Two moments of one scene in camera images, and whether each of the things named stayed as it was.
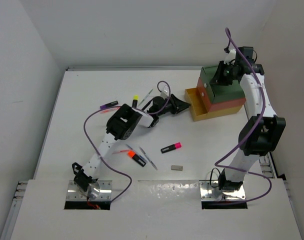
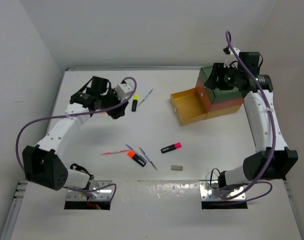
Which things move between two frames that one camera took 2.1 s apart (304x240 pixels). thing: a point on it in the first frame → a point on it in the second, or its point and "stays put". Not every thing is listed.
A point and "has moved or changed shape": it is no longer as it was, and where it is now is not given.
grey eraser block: [176, 167] stays put
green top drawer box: [220, 93] stays put
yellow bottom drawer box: [198, 109] has moved or changed shape
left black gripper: [181, 105] → [117, 111]
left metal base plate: [100, 190] stays put
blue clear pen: [140, 156] stays put
